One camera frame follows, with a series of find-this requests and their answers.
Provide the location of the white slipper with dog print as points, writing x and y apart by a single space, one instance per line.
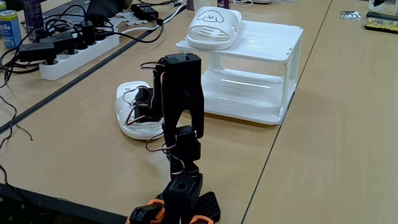
211 31
140 130

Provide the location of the white plastic shoe rack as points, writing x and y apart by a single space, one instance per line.
264 40

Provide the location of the white power strip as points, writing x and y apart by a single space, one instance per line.
77 59

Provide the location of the black power adapter brick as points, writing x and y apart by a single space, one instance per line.
144 12

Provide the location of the black power plug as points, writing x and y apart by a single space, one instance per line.
88 32

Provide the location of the black plug adapter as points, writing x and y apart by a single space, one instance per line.
37 51
60 42

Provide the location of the orange and black table clamp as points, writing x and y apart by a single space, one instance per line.
146 213
208 205

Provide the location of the white paper cup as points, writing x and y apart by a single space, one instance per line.
202 3

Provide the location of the tall purple drink can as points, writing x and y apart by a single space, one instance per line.
33 15

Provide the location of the blue drink can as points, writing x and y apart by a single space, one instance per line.
11 31

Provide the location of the silver foil packet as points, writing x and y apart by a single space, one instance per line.
350 15

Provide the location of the yellow and black box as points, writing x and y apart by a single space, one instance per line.
381 22

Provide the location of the clear plastic box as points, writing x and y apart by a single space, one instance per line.
384 6

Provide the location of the white printed bracket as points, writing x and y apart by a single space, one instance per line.
129 19

